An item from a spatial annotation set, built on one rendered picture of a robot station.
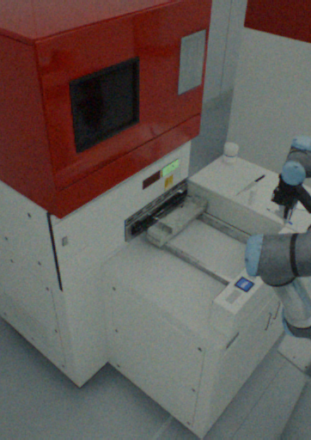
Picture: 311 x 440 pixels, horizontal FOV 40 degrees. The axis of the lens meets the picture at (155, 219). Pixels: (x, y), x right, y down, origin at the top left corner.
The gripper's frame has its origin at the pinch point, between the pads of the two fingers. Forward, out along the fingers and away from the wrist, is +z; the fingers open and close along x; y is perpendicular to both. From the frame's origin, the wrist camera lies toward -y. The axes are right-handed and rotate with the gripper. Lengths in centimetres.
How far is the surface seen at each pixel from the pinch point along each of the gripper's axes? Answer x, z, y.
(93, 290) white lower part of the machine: 51, 40, 59
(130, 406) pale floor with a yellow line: 54, 111, 35
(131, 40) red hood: 29, -63, 54
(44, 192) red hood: 66, -20, 61
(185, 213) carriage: -2, 23, 48
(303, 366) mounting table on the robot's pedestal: 33, 29, -30
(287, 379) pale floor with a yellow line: -14, 111, -19
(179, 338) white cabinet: 46, 39, 14
